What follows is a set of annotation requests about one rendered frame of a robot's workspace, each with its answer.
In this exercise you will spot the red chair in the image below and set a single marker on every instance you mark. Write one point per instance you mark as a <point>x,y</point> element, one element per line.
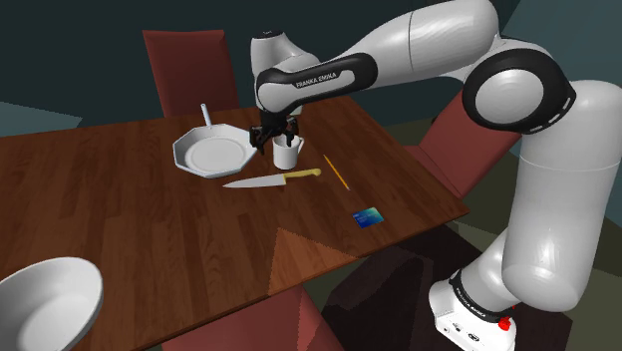
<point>461,150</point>
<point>272,325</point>
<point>192,73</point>

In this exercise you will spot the blue card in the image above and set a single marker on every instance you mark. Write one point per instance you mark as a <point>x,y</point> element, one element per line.
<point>368,217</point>

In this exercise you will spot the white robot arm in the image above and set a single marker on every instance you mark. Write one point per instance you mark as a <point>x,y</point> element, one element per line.
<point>559,204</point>

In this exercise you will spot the white bowl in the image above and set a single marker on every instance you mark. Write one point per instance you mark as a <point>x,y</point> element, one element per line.
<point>46,306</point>

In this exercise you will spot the white mug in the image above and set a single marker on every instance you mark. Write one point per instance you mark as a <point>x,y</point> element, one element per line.
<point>285,155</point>

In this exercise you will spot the dark robot stand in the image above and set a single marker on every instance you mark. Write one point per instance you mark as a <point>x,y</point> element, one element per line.
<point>384,296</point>

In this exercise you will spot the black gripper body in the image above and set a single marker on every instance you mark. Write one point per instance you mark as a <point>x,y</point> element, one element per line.
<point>275,121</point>

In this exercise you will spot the yellow pencil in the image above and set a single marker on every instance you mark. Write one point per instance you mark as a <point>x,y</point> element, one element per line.
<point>336,172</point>

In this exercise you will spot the brown wooden table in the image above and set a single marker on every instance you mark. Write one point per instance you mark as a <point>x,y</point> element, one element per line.
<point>146,223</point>

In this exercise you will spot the white octagonal pan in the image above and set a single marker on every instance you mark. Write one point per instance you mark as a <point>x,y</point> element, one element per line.
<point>216,155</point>

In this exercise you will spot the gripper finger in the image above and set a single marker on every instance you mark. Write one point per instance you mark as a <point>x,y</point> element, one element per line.
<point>258,138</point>
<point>292,132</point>

